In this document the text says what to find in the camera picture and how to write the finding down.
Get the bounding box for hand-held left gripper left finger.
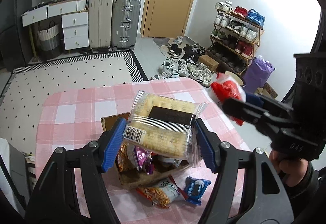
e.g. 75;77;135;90
25;117;127;224

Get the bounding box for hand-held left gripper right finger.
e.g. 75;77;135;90
194;118;294;224

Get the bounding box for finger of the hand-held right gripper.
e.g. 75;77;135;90
223;98;294;136
246;94;294;115

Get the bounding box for red snack packet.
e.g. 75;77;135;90
210;72;246;126

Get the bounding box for purple candy packet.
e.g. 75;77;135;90
134;145;155;175

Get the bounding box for clear cracker packet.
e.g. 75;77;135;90
123;90;208;167

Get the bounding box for person's right forearm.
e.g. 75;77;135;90
288;160;326;204

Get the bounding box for person's right hand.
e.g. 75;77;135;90
269;149;310;185

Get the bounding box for open printed cardboard box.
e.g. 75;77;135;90
255;87;273;98

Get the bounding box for purple bag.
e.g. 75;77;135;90
242;55;275;94

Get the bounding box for white trash bin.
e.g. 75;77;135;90
224;71;246;87

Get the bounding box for blue cookie packet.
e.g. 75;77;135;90
183;176;212;206

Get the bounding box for pink checked tablecloth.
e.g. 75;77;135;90
34;78;270;224

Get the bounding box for wooden shoe rack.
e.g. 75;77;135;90
207;1;265;74

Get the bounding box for small brown cardboard box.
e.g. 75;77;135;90
197;55;219;72

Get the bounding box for orange and white snack packet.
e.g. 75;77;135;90
136;177;187;209

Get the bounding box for scattered pile of sneakers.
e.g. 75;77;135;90
151;36;219;87

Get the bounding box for rows of assorted shoes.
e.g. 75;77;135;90
210;1;265;72

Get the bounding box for white dotted rug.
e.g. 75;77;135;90
0;50;149;138

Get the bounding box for grey cabinet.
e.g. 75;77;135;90
5;143;37;204

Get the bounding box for grey door mat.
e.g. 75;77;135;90
153;37;184;58

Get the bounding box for white and grey laundry basket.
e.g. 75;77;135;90
37;20;62;60

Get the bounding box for silver suitcase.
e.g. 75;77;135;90
111;0;141;51

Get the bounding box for beige suitcase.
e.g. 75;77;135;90
88;0;114;53

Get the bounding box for white drawer dresser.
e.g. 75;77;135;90
22;0;89;51

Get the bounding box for grey refrigerator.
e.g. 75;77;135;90
0;0;35;72

